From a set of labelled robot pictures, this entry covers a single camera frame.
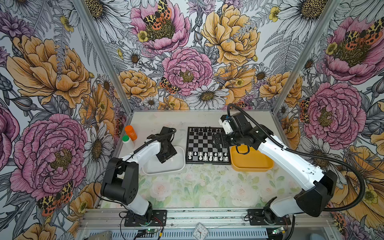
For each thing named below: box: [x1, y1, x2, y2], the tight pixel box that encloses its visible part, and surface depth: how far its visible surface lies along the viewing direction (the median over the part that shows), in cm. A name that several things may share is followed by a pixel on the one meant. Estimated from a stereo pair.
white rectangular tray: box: [142, 146, 186, 175], surface depth 91 cm
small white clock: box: [192, 222, 209, 240], surface depth 70 cm
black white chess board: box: [185, 126, 231, 165], surface depth 97 cm
